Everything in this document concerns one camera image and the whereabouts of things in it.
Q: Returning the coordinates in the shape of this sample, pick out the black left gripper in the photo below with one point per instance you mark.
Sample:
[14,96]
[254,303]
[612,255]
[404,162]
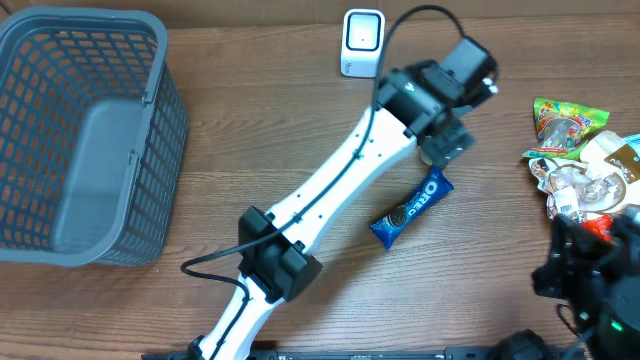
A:
[449,141]

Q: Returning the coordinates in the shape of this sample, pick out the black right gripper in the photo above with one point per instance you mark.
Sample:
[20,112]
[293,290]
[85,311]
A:
[576,251]

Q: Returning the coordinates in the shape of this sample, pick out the green lid small jar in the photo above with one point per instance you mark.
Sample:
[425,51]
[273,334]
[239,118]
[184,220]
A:
[428,155]

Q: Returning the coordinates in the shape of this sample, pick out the orange cracker pack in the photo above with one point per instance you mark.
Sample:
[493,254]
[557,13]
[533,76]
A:
[600,226]

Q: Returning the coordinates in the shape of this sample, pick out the blue Oreo cookie pack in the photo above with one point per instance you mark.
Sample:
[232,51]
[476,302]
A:
[427,193]

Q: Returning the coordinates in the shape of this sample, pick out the beige brown snack pouch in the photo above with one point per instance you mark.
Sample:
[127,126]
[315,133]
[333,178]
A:
[604,180]

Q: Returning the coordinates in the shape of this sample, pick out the green colourful candy bag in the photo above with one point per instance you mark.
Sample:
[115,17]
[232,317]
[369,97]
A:
[562,128]

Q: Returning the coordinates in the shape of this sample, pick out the light blue snack packet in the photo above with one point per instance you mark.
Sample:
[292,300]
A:
[633,141]

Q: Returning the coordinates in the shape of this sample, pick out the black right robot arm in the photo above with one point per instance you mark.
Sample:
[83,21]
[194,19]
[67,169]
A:
[606,324]

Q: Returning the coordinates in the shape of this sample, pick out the white barcode scanner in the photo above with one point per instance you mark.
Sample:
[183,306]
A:
[362,41]

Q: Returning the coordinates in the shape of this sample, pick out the grey plastic shopping basket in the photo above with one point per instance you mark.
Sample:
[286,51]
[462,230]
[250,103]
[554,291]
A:
[93,137]

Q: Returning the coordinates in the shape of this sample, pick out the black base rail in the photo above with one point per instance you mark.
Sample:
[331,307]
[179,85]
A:
[400,354]

